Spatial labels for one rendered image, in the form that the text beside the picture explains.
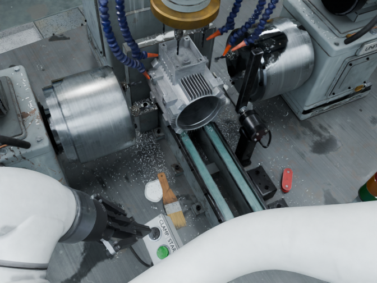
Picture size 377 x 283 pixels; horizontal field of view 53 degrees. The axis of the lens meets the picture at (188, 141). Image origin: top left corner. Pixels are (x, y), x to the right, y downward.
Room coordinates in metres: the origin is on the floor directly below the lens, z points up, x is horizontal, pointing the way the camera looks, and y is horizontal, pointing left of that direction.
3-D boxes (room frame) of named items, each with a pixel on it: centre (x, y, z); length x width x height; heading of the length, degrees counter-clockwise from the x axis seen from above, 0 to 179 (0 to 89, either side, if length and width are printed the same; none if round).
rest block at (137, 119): (0.81, 0.16, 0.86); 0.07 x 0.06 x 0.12; 121
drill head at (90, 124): (0.62, 0.33, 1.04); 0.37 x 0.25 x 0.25; 121
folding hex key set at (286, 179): (0.64, -0.35, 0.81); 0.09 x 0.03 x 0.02; 172
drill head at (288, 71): (0.98, -0.25, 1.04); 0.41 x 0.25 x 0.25; 121
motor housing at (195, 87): (0.80, 0.03, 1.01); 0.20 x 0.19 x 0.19; 31
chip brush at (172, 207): (0.52, 0.04, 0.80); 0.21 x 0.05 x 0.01; 25
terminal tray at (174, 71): (0.84, 0.05, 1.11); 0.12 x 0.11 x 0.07; 31
